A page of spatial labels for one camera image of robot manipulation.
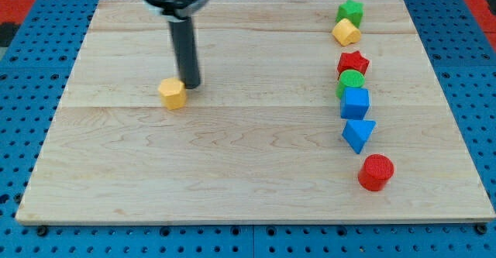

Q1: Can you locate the red cylinder block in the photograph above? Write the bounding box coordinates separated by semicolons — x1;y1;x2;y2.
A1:
357;153;394;191

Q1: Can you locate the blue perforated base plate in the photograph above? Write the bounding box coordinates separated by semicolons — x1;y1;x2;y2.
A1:
1;0;495;257

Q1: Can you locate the green star block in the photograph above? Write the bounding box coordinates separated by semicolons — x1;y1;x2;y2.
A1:
336;0;363;28

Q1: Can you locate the blue cube block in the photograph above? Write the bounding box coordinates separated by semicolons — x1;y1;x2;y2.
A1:
340;88;370;120

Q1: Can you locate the light wooden board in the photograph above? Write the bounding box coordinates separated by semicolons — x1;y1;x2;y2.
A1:
16;0;495;225

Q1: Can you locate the red star block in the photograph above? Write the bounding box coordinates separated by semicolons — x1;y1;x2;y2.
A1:
337;51;370;76

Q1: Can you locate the yellow hexagon block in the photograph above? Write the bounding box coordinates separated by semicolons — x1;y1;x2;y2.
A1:
158;77;187;110

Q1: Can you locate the yellow heart block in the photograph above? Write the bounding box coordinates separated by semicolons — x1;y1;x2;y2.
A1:
331;19;361;46

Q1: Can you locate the blue triangle block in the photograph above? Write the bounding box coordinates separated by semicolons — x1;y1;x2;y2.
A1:
342;119;377;154

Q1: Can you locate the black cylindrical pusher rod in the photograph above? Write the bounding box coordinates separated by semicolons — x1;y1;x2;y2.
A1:
169;17;202;89

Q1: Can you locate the green cylinder block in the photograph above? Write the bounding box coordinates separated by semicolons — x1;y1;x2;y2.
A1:
336;69;366;99

